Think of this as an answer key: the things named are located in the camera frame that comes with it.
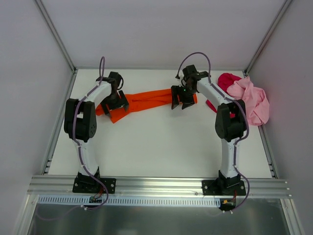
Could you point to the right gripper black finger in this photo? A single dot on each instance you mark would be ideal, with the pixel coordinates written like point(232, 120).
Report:
point(187, 102)
point(175, 96)

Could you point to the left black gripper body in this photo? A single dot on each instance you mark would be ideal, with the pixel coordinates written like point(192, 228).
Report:
point(115, 104)

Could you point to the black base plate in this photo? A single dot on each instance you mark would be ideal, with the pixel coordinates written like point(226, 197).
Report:
point(107, 185)
point(217, 188)

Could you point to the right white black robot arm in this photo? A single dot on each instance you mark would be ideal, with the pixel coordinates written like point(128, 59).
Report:
point(230, 125)

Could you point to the left aluminium frame post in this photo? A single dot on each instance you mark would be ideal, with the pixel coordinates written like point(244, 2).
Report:
point(48, 21)

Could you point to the aluminium mounting rail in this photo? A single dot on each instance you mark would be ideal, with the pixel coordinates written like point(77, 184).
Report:
point(157, 186)

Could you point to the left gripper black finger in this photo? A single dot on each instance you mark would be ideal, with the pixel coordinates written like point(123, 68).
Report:
point(123, 101)
point(105, 108)

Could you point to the aluminium frame post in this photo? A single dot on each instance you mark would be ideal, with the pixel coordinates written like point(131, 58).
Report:
point(48, 21)
point(273, 26)

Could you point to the right aluminium frame post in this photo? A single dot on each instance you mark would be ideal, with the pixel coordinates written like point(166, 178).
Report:
point(273, 26)

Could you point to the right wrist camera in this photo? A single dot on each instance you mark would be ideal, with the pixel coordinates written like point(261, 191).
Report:
point(189, 70)

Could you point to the light pink t shirt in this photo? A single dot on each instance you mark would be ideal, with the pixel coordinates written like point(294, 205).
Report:
point(256, 102)

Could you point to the white slotted cable duct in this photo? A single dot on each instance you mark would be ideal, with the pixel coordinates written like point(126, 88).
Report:
point(129, 201)

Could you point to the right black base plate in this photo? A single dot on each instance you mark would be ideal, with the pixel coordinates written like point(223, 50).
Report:
point(217, 188)

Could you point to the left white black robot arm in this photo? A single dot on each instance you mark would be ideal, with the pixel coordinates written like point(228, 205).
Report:
point(80, 124)

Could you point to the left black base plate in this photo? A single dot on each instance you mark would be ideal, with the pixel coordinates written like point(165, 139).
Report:
point(107, 185)

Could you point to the magenta t shirt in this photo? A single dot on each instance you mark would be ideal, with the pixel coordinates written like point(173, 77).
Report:
point(225, 80)

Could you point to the orange t shirt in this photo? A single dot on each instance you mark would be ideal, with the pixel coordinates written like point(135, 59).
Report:
point(142, 101)

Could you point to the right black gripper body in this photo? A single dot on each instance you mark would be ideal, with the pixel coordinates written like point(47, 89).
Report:
point(182, 97)

